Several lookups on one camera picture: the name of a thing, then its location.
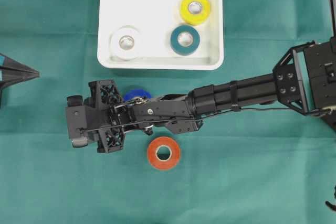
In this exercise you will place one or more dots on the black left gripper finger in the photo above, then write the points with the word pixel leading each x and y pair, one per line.
pixel 8 79
pixel 8 63

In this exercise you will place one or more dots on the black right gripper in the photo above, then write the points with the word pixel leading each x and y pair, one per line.
pixel 107 117

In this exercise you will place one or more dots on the white tape roll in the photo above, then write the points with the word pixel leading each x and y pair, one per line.
pixel 126 43

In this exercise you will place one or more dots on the teal green tape roll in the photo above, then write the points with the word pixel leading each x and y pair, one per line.
pixel 184 40

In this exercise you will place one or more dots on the yellow tape roll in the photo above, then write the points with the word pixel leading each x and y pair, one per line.
pixel 195 12

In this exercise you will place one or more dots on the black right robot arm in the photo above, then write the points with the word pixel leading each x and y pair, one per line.
pixel 303 81

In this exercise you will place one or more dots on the blue tape roll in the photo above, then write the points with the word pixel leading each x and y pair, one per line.
pixel 135 91

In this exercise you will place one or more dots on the red tape roll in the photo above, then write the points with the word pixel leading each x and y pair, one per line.
pixel 163 153

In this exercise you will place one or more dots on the white rectangular plastic tray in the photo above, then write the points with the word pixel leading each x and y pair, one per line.
pixel 155 20

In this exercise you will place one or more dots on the green table cloth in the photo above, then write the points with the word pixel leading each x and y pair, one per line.
pixel 249 167

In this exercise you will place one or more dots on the black clip at edge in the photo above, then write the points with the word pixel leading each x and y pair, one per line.
pixel 331 206

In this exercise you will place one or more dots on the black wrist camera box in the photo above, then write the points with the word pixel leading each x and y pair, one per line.
pixel 79 119

